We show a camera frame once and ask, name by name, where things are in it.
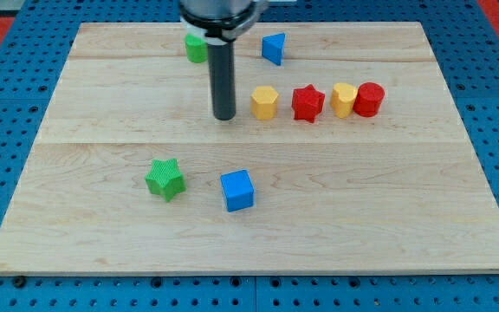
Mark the green half-cylinder block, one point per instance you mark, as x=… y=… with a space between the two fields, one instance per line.
x=196 y=49

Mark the yellow heart block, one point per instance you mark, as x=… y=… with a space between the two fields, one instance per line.
x=343 y=98

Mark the red star block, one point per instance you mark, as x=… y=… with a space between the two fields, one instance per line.
x=307 y=103

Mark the blue triangular prism block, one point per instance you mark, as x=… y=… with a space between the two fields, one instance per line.
x=272 y=48

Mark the light wooden board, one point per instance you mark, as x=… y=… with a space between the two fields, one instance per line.
x=399 y=193

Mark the blue cube block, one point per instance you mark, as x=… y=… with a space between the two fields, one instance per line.
x=238 y=190

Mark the robot arm with black flange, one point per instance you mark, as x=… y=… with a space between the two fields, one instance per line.
x=220 y=21

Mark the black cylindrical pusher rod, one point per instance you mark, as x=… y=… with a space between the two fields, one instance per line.
x=222 y=80

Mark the red cylinder block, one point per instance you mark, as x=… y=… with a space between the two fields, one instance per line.
x=368 y=100

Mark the yellow hexagon block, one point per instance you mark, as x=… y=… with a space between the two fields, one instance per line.
x=264 y=100

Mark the green star block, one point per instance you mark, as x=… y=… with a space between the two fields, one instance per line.
x=165 y=179

